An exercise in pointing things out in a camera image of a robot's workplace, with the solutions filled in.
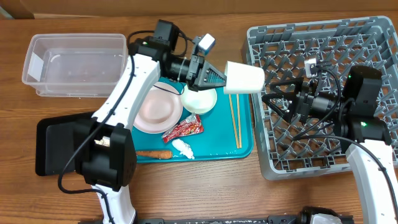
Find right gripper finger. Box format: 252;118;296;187
270;77;304;93
261;93;293;122

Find white bowl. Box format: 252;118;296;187
180;85;217;114

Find white paper cup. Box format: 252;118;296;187
223;61;265;94

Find pink plate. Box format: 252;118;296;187
134;82;183;134

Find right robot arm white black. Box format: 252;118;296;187
262;65;397;223

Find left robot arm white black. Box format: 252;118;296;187
58;20;226;223

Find grey dishwasher rack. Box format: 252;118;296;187
243;16;397;180

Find teal serving tray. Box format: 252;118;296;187
132;88;254;163

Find red snack wrapper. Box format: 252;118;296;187
162;113;204;143

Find right wooden chopstick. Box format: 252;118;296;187
236;94;242;148

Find crumpled white tissue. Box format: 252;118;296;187
172;139;195;159

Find orange carrot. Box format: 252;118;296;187
136;150;173;159

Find food scraps rice and peanuts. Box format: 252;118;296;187
95;136;110;147

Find clear plastic bin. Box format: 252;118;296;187
22;33;127;98

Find black plastic tray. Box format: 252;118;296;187
35;111;93;176

